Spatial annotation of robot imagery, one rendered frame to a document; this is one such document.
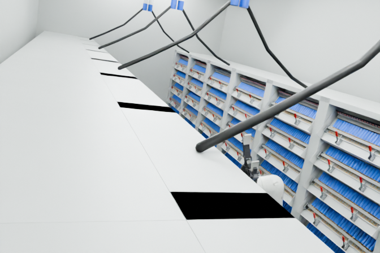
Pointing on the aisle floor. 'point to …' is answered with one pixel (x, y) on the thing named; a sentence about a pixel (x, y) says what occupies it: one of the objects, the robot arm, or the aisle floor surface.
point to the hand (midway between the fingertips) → (251, 149)
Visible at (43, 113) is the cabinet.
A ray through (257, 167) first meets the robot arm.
